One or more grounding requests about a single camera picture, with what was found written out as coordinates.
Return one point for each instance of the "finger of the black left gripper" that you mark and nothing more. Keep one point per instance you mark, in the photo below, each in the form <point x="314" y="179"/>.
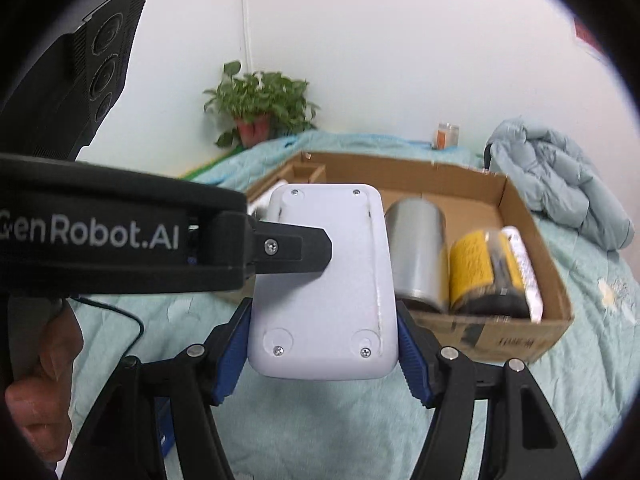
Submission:
<point x="280" y="248"/>

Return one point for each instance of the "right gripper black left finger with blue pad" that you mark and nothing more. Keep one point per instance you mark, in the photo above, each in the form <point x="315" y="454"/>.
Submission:
<point x="146" y="410"/>

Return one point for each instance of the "white plastic device box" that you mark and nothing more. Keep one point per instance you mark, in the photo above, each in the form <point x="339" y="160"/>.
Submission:
<point x="340" y="324"/>

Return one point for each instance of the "colourful board game box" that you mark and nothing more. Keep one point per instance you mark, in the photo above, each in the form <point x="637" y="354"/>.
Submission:
<point x="258" y="208"/>

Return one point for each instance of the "person's left hand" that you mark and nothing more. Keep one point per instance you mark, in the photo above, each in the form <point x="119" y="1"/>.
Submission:
<point x="39" y="402"/>

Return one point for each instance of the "blue stapler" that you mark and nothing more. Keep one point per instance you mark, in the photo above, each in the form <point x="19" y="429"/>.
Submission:
<point x="164" y="426"/>

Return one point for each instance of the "white slim bottle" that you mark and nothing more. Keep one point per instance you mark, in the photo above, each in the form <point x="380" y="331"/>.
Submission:
<point x="525" y="265"/>

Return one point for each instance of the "silver metal cylinder can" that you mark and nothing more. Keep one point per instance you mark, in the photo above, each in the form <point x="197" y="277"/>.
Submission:
<point x="419" y="253"/>

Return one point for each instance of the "potted green plant far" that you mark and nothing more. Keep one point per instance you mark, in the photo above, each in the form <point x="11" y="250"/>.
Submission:
<point x="259" y="106"/>

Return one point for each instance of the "yellow label jar black lid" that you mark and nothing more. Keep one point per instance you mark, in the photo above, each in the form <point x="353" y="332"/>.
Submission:
<point x="484" y="279"/>

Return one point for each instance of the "brown cardboard box tray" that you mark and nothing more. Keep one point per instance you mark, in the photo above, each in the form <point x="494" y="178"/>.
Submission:
<point x="473" y="202"/>

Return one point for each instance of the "small orange label jar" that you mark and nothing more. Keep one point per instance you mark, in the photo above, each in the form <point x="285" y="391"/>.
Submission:
<point x="446" y="136"/>

